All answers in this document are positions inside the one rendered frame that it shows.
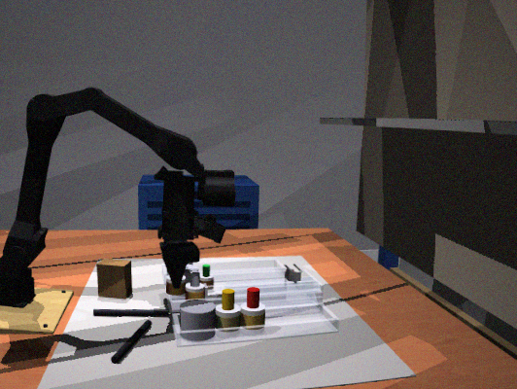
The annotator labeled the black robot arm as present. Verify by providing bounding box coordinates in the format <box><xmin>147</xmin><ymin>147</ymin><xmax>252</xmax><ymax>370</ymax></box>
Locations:
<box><xmin>0</xmin><ymin>87</ymin><xmax>236</xmax><ymax>308</ymax></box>

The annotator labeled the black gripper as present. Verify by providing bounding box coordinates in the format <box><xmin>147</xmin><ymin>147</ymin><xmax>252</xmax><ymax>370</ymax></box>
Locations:
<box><xmin>157</xmin><ymin>204</ymin><xmax>200</xmax><ymax>289</ymax></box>

